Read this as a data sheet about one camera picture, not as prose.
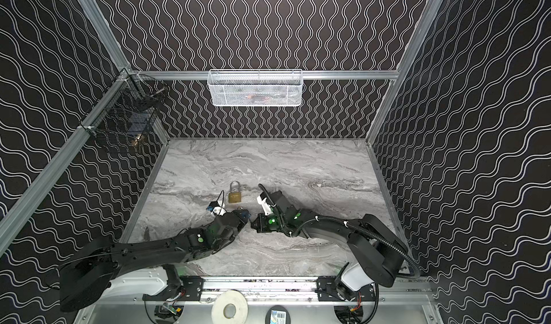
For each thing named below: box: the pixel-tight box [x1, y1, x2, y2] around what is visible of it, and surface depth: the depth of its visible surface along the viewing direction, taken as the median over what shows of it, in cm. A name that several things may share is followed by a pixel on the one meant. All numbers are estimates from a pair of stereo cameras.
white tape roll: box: [210, 290, 249, 324], surface depth 72 cm
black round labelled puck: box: [264, 304, 292, 324], surface depth 70 cm
